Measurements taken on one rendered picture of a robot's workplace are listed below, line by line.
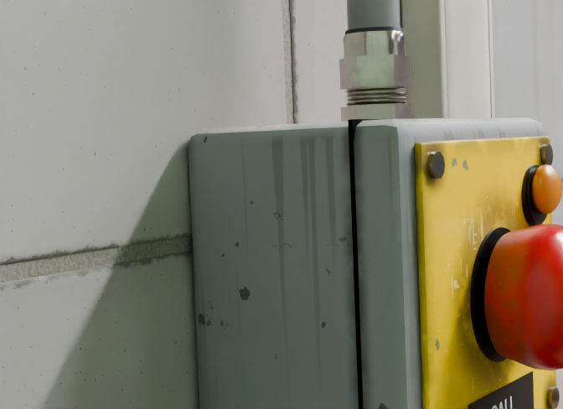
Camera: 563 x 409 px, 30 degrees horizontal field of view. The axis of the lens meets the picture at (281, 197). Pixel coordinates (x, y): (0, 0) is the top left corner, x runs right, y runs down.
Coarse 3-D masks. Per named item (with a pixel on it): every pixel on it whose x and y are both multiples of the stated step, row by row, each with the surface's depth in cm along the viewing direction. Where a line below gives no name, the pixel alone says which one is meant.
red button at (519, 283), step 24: (504, 240) 29; (528, 240) 28; (552, 240) 28; (504, 264) 28; (528, 264) 27; (552, 264) 27; (504, 288) 28; (528, 288) 27; (552, 288) 27; (504, 312) 28; (528, 312) 27; (552, 312) 27; (504, 336) 28; (528, 336) 27; (552, 336) 27; (528, 360) 28; (552, 360) 28
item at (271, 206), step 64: (256, 128) 28; (320, 128) 27; (384, 128) 26; (448, 128) 28; (512, 128) 31; (192, 192) 30; (256, 192) 28; (320, 192) 27; (384, 192) 26; (448, 192) 27; (512, 192) 31; (256, 256) 28; (320, 256) 27; (384, 256) 26; (448, 256) 27; (256, 320) 28; (320, 320) 27; (384, 320) 26; (448, 320) 27; (256, 384) 29; (320, 384) 27; (384, 384) 26; (448, 384) 27; (512, 384) 30
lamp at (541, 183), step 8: (544, 168) 31; (552, 168) 31; (536, 176) 31; (544, 176) 31; (552, 176) 31; (536, 184) 31; (544, 184) 31; (552, 184) 31; (560, 184) 32; (536, 192) 31; (544, 192) 31; (552, 192) 31; (560, 192) 32; (536, 200) 31; (544, 200) 31; (552, 200) 31; (536, 208) 31; (544, 208) 31; (552, 208) 31
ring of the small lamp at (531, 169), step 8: (528, 168) 31; (536, 168) 32; (528, 176) 31; (528, 184) 31; (528, 192) 31; (528, 200) 31; (528, 208) 31; (528, 216) 31; (536, 216) 32; (544, 216) 32; (536, 224) 32
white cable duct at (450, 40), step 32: (416, 0) 40; (448, 0) 40; (480, 0) 42; (416, 32) 40; (448, 32) 40; (480, 32) 42; (416, 64) 40; (448, 64) 40; (480, 64) 42; (416, 96) 40; (448, 96) 40; (480, 96) 42
